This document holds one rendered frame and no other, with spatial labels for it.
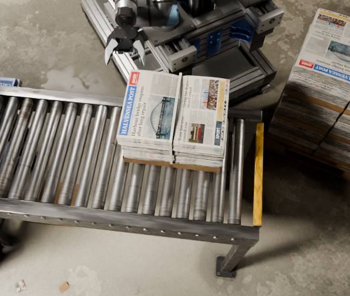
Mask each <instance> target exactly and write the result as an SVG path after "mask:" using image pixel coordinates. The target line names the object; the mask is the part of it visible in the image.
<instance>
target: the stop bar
mask: <svg viewBox="0 0 350 296"><path fill-rule="evenodd" d="M263 145H264V123H261V122H257V123H256V133H255V172H254V211H253V227H256V228H261V227H262V210H263V208H262V204H263Z"/></svg>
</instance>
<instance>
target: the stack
mask: <svg viewBox="0 0 350 296"><path fill-rule="evenodd" d="M285 89H289V90H292V91H295V92H298V93H301V94H303V95H307V96H310V97H313V98H316V99H318V100H321V101H324V102H327V103H330V104H332V105H335V106H338V107H341V108H344V107H345V106H346V105H347V104H348V105H347V107H346V109H348V110H350V17H349V16H345V15H342V14H338V13H336V12H332V11H328V10H325V9H321V8H319V9H318V11H317V12H316V14H315V17H314V20H313V22H312V24H310V26H309V29H308V32H307V34H306V37H305V39H304V43H303V44H302V46H301V49H300V52H299V54H297V57H296V58H295V62H294V64H293V67H292V69H291V73H290V75H289V78H288V80H287V83H286V85H285V88H284V89H283V91H282V93H281V96H280V98H279V100H278V103H277V107H276V108H275V111H274V114H273V116H272V118H271V120H270V123H269V125H268V128H267V132H266V133H268V134H271V135H273V136H276V137H279V138H281V139H284V140H287V141H289V142H291V143H295V144H297V145H299V146H302V147H304V148H307V149H310V150H312V151H313V150H315V152H317V153H320V154H323V155H326V156H328V157H331V158H334V159H337V160H339V161H342V162H344V163H348V164H350V145H349V144H346V143H343V142H340V141H338V140H335V139H332V138H330V137H327V135H328V134H329V133H330V134H334V135H336V136H339V137H343V138H344V139H348V140H350V116H348V115H345V114H343V112H344V111H343V112H342V113H339V112H336V111H333V110H331V109H327V108H325V107H322V106H319V105H316V104H313V103H311V102H307V101H305V100H302V99H299V98H297V97H294V96H291V95H288V94H285V93H284V92H285ZM275 114H278V115H281V116H284V117H287V118H290V119H293V120H296V121H299V122H302V123H305V124H307V125H310V126H313V127H316V128H319V129H321V130H324V131H326V132H327V131H328V130H329V133H328V134H326V136H325V135H323V134H319V133H317V132H313V131H311V130H308V129H305V128H303V127H300V126H297V125H294V124H292V123H288V122H285V121H283V120H280V119H277V118H274V115H275ZM263 148H264V149H267V150H269V151H272V152H274V153H277V154H280V155H282V156H285V157H288V158H290V159H293V160H296V161H298V162H300V163H303V164H306V165H308V166H311V167H314V168H316V169H319V170H322V171H324V172H327V173H329V174H332V175H334V176H337V177H340V178H342V179H345V180H347V181H350V168H348V167H345V166H342V165H340V164H337V163H334V162H331V161H329V160H326V159H323V158H321V157H318V156H315V155H313V153H312V154H311V153H308V152H305V151H303V150H300V149H297V148H295V147H292V146H289V145H287V144H285V143H281V142H279V141H277V140H274V139H271V138H269V137H266V136H264V145H263ZM286 149H288V150H290V151H292V152H296V153H298V154H301V155H303V156H306V157H309V158H311V159H314V160H316V161H319V162H321V163H325V164H327V165H329V166H332V167H335V168H337V169H340V170H343V172H340V171H337V170H334V169H332V168H329V167H327V166H323V165H321V164H319V163H316V162H313V161H311V160H308V159H305V158H303V157H300V156H297V155H295V154H292V153H290V152H287V151H285V150H286Z"/></svg>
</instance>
